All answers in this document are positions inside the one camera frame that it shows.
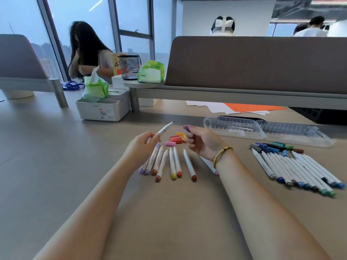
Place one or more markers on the person's left hand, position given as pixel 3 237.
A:
pixel 141 148

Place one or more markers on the person's right hand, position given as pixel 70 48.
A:
pixel 206 142

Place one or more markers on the purple marker cap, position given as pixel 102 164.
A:
pixel 187 128

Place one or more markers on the group of warm-coloured marker caps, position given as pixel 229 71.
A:
pixel 176 139

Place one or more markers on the purple-ended white marker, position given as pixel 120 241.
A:
pixel 165 128

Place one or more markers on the group of warm-coloured white markers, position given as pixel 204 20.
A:
pixel 176 162

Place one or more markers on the clear plastic marker case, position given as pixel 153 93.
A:
pixel 295 132

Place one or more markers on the group of cool-coloured white markers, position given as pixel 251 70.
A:
pixel 292 170

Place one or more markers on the person's right forearm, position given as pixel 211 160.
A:
pixel 265 213

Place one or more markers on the person's left forearm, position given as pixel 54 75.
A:
pixel 86 213

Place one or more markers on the white desk organizer box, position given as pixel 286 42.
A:
pixel 103 111

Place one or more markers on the small white box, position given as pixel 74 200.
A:
pixel 118 82

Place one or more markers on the papers with orange sheet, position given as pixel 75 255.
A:
pixel 214 106

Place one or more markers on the black smartphone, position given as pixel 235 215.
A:
pixel 238 117

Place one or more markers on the grey desk riser shelf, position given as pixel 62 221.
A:
pixel 217 96
pixel 29 84

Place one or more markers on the orange paper sheet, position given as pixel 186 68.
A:
pixel 252 107

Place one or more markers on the crumpled green tissue pack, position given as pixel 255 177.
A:
pixel 95 87

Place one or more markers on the black mesh pen holder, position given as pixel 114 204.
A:
pixel 128 67

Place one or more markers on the yellow carton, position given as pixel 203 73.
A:
pixel 116 64

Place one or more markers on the white cylindrical container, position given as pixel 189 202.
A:
pixel 17 94

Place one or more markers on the linear ceiling light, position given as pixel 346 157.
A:
pixel 329 2

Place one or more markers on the dark window frame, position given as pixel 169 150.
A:
pixel 135 33

